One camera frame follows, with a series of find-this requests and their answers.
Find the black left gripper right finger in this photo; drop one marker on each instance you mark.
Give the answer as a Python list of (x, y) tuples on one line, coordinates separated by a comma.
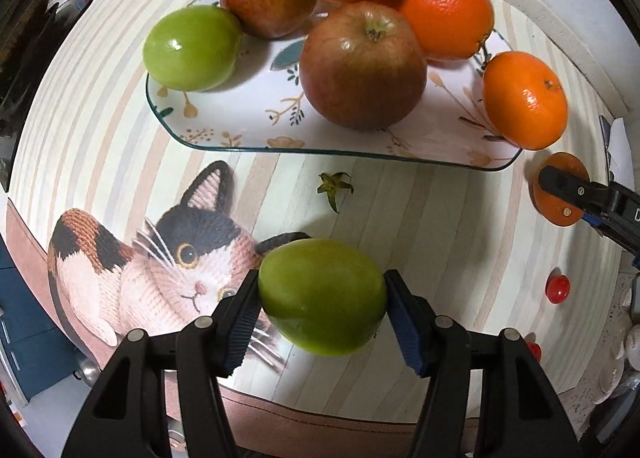
[(520, 413)]

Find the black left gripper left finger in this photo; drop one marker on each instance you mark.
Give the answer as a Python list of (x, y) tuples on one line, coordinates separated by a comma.
[(125, 412)]

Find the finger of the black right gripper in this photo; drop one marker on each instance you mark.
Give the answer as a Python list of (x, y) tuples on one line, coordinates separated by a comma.
[(586, 196), (594, 222)]

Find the small orange persimmon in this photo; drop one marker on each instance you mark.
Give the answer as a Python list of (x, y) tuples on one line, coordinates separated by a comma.
[(554, 209)]

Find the small red cherry tomato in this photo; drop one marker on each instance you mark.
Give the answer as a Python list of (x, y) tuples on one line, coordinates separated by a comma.
[(557, 289)]

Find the orange mandarin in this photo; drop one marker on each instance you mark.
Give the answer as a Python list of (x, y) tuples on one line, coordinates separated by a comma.
[(524, 100)]

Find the green apple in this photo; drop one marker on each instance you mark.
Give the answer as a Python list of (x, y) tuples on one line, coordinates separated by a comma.
[(324, 296), (193, 49)]

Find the orange with stem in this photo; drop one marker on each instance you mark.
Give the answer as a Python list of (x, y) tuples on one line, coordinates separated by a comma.
[(447, 29)]

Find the cat print striped placemat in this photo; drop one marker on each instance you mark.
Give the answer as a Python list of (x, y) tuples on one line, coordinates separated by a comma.
[(468, 240)]

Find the green fruit calyx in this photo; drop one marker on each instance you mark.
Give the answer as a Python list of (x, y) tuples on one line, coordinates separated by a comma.
[(332, 184)]

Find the floral oval ceramic plate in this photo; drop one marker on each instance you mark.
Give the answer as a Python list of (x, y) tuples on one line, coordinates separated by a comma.
[(262, 107)]

